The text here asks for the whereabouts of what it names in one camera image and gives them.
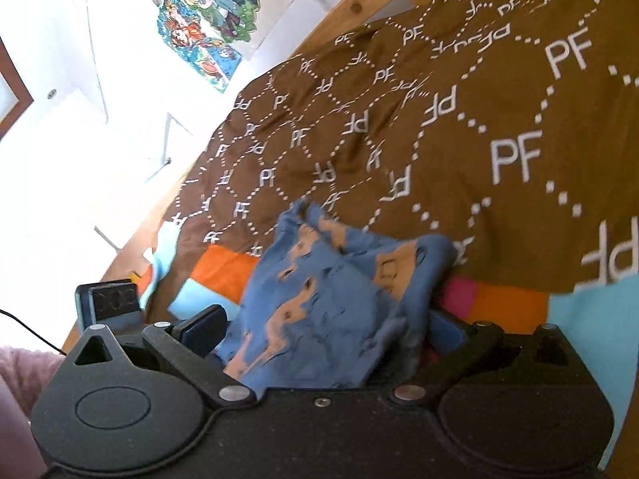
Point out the colourful patchwork blanket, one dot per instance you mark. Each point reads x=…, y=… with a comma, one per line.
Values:
x=504, y=305

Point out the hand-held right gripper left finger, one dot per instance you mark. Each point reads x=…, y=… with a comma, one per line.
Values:
x=204, y=333

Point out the cartoon figures wall poster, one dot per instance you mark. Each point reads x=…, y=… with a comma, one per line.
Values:
x=209, y=15

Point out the brown patterned blanket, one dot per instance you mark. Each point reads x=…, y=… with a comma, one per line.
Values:
x=449, y=60

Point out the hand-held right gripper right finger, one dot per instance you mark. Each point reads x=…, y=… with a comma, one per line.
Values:
x=452, y=337

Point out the wooden bed frame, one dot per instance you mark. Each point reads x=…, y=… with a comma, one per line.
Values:
x=357, y=7

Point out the blue bear print pants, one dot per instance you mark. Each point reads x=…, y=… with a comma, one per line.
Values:
x=324, y=319

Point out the brown framed window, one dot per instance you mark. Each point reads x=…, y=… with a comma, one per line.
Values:
x=12, y=90

